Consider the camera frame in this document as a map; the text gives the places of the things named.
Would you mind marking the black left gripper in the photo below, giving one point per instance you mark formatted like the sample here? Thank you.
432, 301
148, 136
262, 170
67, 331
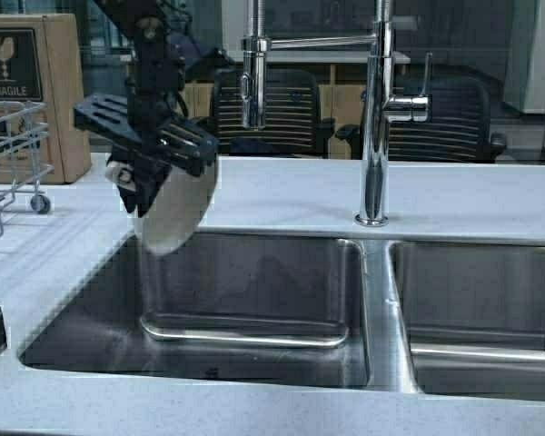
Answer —
143, 125

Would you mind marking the white frying pan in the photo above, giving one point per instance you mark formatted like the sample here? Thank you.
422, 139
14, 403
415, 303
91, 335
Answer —
178, 208

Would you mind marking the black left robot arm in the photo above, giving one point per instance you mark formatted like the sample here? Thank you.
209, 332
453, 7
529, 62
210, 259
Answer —
147, 25

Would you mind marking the black office chair left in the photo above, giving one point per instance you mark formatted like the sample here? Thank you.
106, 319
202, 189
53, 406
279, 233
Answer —
294, 125

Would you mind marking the black office chair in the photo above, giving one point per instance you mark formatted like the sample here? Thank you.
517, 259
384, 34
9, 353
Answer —
458, 131
294, 125

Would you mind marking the cardboard box fragile label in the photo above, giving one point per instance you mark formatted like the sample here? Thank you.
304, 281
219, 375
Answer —
40, 63

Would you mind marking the chrome kitchen faucet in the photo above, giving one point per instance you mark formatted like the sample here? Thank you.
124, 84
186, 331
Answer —
382, 106

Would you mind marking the stainless steel double sink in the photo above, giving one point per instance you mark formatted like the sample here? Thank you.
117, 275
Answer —
429, 317

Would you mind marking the black office chair right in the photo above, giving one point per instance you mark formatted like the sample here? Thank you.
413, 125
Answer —
458, 131

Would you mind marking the wire dish rack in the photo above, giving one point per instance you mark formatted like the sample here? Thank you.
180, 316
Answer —
22, 133

